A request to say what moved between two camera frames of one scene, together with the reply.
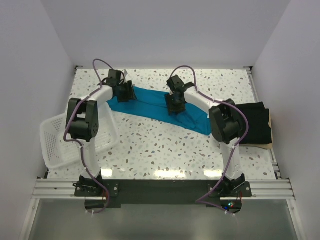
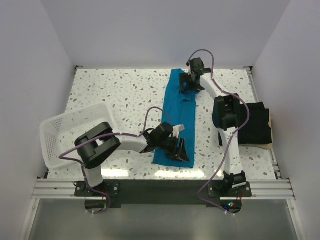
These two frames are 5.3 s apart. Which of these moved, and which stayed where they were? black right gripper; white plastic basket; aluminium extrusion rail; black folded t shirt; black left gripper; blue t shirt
Moved: black right gripper; blue t shirt; black left gripper
Stayed: white plastic basket; black folded t shirt; aluminium extrusion rail
